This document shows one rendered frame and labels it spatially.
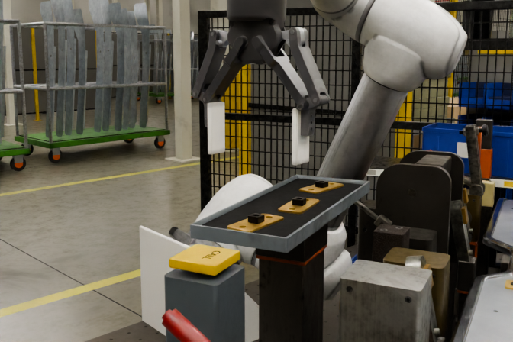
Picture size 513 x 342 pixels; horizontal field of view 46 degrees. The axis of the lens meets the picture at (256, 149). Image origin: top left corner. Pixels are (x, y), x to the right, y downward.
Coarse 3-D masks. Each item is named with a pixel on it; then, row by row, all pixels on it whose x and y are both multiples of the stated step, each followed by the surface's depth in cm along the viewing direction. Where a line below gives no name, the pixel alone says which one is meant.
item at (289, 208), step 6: (294, 198) 90; (300, 198) 91; (306, 198) 94; (312, 198) 94; (288, 204) 90; (294, 204) 90; (300, 204) 89; (306, 204) 90; (312, 204) 90; (282, 210) 87; (288, 210) 87; (294, 210) 87; (300, 210) 87; (306, 210) 88
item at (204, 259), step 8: (192, 248) 71; (200, 248) 71; (208, 248) 71; (216, 248) 71; (224, 248) 71; (176, 256) 68; (184, 256) 68; (192, 256) 68; (200, 256) 68; (208, 256) 68; (216, 256) 68; (224, 256) 68; (232, 256) 69; (176, 264) 67; (184, 264) 67; (192, 264) 66; (200, 264) 66; (208, 264) 66; (216, 264) 66; (224, 264) 67; (200, 272) 66; (208, 272) 65; (216, 272) 65
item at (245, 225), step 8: (248, 216) 81; (256, 216) 80; (264, 216) 81; (272, 216) 84; (280, 216) 84; (232, 224) 80; (240, 224) 80; (248, 224) 80; (256, 224) 80; (264, 224) 80
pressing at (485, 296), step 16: (496, 208) 151; (496, 224) 138; (512, 224) 138; (496, 240) 125; (512, 240) 126; (512, 256) 115; (512, 272) 107; (480, 288) 100; (496, 288) 101; (464, 304) 94; (480, 304) 94; (496, 304) 94; (512, 304) 94; (464, 320) 88; (480, 320) 89; (496, 320) 89; (512, 320) 89; (464, 336) 83; (480, 336) 84; (496, 336) 84; (512, 336) 84
